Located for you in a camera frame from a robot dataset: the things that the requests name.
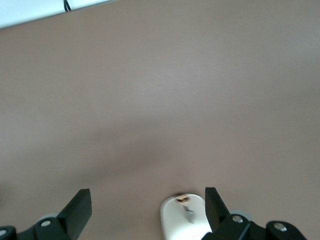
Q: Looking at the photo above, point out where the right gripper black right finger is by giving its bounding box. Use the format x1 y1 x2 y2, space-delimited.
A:
203 186 307 240

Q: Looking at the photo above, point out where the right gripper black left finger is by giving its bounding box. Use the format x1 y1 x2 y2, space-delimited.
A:
0 188 93 240

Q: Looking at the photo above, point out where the cream white toaster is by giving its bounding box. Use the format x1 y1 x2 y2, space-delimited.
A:
159 192 213 240

